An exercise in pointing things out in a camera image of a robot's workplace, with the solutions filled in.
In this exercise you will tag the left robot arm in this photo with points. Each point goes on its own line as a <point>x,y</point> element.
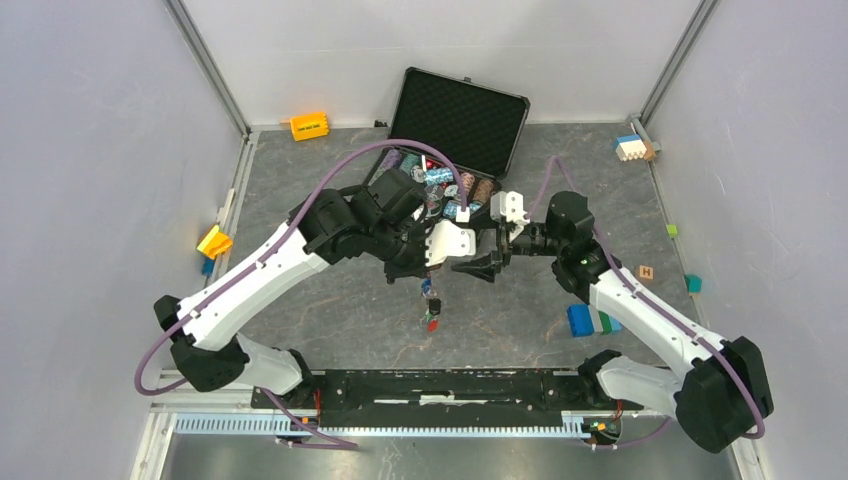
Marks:
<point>331,225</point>

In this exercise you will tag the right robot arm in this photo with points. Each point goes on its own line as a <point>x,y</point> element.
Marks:
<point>717,390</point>

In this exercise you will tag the teal small cube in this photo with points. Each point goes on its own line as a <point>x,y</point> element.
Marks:
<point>693,283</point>

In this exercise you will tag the brown poker chip stack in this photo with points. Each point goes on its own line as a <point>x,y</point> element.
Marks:
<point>483,190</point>

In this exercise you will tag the red keyring with key bunch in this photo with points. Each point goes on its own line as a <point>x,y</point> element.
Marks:
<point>434,305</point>

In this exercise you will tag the wooden letter cube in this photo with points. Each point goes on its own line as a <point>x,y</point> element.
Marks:
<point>646,272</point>

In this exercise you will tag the yellow toy block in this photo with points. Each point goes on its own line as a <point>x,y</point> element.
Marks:
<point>309,126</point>

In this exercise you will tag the black poker chip case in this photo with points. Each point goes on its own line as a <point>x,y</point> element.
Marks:
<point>475,126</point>

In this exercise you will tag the light blue chip stack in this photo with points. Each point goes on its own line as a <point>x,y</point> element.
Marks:
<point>438,176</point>

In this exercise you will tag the white blue brick stack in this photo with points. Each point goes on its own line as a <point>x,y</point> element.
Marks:
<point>633,147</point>

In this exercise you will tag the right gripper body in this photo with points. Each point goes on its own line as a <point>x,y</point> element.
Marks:
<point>505,247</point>

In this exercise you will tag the yellow orange block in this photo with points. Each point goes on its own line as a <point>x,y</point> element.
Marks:
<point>214,243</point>

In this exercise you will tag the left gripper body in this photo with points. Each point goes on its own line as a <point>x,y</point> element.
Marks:
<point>410,259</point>

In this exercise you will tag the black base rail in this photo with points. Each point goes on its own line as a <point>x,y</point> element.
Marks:
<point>477,398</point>

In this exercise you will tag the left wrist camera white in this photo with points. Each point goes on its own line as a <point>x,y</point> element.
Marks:
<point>450,238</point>

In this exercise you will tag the small blue block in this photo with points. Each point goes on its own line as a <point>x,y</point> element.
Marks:
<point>208,267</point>

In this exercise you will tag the blue white green block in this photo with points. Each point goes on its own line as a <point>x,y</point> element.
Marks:
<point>586,321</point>

